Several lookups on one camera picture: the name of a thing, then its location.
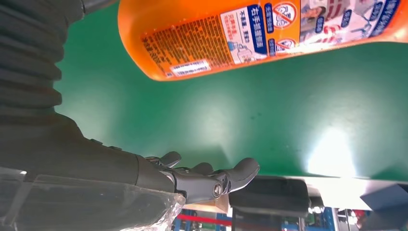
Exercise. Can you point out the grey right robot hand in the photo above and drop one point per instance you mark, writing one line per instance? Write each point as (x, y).
(63, 153)

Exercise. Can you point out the orange detergent bottle clear cap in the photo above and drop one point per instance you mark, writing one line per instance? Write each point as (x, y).
(197, 38)

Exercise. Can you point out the clear plastic film wrap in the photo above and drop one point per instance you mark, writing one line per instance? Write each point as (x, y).
(95, 204)

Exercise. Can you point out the brown cardboard box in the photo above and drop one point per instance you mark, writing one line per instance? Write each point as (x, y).
(213, 205)

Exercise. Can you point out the black carry case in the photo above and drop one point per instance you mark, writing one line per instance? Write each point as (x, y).
(271, 197)

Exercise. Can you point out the tablet with navy case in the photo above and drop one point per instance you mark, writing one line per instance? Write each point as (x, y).
(389, 204)

